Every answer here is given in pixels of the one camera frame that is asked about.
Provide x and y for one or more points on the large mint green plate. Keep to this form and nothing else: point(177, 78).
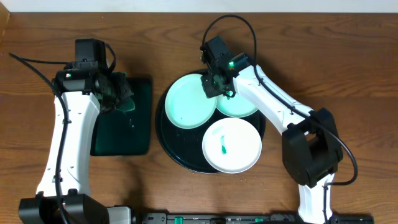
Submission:
point(186, 104)

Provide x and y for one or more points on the black rectangular water tray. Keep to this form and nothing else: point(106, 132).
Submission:
point(126, 133)

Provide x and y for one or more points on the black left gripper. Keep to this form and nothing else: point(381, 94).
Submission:
point(116, 92)

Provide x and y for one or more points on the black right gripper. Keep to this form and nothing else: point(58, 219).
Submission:
point(209, 91)

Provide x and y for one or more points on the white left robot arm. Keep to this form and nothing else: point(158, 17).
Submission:
point(63, 194)

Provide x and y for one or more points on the green scouring sponge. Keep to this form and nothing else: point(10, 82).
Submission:
point(126, 105)

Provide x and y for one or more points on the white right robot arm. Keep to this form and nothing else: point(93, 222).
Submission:
point(310, 152)

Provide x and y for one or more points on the small mint green plate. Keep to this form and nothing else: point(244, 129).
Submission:
point(236, 106)

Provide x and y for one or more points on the white plate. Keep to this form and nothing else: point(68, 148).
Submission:
point(231, 145)

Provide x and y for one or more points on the round black serving tray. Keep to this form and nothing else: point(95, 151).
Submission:
point(184, 145)

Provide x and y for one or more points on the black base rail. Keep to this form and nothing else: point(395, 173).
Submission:
point(163, 218)

